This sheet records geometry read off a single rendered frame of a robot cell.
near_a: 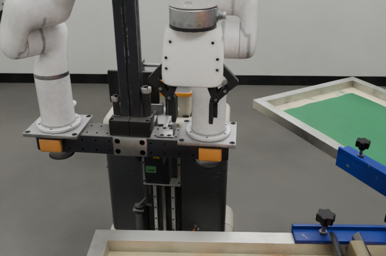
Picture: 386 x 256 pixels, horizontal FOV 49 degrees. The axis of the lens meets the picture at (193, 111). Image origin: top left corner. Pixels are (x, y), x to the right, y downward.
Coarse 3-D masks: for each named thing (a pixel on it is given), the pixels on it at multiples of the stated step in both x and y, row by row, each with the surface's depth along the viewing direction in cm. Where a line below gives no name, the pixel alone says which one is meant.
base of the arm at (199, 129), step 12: (192, 96) 114; (204, 96) 111; (192, 108) 115; (204, 108) 112; (192, 120) 117; (204, 120) 113; (216, 120) 114; (192, 132) 117; (204, 132) 115; (216, 132) 115; (228, 132) 117
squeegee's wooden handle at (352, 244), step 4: (352, 244) 90; (356, 244) 90; (360, 244) 90; (348, 248) 92; (352, 248) 89; (356, 248) 89; (360, 248) 89; (364, 248) 89; (348, 252) 92; (352, 252) 89; (356, 252) 88; (360, 252) 88; (364, 252) 88
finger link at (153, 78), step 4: (160, 64) 71; (156, 68) 71; (160, 68) 70; (152, 72) 72; (156, 72) 71; (160, 72) 71; (152, 76) 71; (156, 76) 71; (148, 80) 71; (152, 80) 71; (156, 80) 71; (160, 80) 72; (152, 84) 72; (156, 84) 72; (164, 84) 72
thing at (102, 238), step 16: (96, 240) 101; (112, 240) 101; (128, 240) 101; (144, 240) 101; (160, 240) 101; (176, 240) 101; (192, 240) 101; (208, 240) 101; (224, 240) 101; (240, 240) 101; (256, 240) 101; (272, 240) 101; (288, 240) 101
